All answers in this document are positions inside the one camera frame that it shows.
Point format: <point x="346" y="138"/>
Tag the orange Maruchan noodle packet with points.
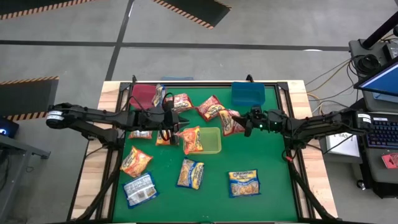
<point x="140" y="134"/>
<point x="191" y="140"/>
<point x="161" y="142"/>
<point x="136" y="161"/>

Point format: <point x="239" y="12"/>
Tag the grey metal desk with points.
<point x="31" y="149"/>

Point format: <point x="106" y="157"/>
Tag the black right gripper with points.
<point x="270" y="121"/>

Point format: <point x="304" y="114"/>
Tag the blue flat pad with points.
<point x="177" y="78"/>

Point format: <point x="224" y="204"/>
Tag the black device blue light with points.
<point x="7" y="129"/>

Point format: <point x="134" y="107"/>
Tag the black backlit keyboard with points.
<point x="384" y="133"/>

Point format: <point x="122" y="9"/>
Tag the green table mat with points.
<point x="248" y="155"/>

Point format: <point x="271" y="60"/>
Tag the small black box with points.
<point x="391" y="51"/>

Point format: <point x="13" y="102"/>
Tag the black pole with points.
<point x="379" y="31"/>

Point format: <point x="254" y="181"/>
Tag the white paper note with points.
<point x="345" y="146"/>

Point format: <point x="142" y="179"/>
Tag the grey equipment cart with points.
<point x="377" y="174"/>

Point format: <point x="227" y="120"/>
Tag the blue plastic bin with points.
<point x="248" y="93"/>

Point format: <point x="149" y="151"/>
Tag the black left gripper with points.
<point x="152" y="119"/>

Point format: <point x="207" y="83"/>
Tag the black aluminium table frame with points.
<point x="202" y="84"/>

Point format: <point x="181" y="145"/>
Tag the red plastic bin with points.
<point x="141" y="93"/>

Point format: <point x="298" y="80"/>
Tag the red Maruchan noodle packet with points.
<point x="210" y="108"/>
<point x="183" y="102"/>
<point x="228" y="126"/>

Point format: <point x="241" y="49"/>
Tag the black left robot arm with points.
<point x="93" y="116"/>

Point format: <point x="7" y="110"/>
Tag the laptop with blue screen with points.
<point x="382" y="82"/>

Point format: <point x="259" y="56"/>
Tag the black hazard-striped floor mat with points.
<point x="25" y="96"/>
<point x="196" y="9"/>
<point x="31" y="6"/>

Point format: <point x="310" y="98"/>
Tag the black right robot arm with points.
<point x="326" y="123"/>

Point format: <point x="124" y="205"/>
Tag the yellow translucent plastic bin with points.
<point x="211" y="140"/>

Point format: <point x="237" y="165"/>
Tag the red card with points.
<point x="391" y="161"/>

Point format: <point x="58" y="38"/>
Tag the black caster wheel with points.
<point x="361" y="185"/>

